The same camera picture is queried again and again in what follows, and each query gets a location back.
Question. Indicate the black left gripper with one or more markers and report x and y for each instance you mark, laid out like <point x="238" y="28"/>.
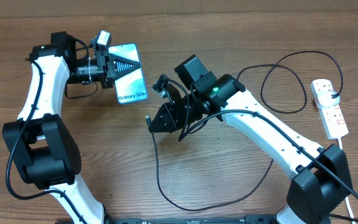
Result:
<point x="104" y="60"/>

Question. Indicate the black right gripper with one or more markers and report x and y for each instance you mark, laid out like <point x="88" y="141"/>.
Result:
<point x="168" y="112"/>

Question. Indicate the blue Galaxy smartphone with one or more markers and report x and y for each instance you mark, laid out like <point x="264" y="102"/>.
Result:
<point x="132" y="87"/>

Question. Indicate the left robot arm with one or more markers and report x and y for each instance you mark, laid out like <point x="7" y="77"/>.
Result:
<point x="40" y="146"/>

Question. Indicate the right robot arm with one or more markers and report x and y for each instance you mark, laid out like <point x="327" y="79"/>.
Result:
<point x="319" y="176"/>

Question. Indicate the white charger plug adapter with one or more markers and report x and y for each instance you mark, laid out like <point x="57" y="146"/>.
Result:
<point x="325" y="99"/>

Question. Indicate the white power strip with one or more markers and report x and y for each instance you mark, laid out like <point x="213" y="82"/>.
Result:
<point x="332" y="118"/>

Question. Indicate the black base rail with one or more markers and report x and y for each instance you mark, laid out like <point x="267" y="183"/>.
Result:
<point x="247" y="219"/>

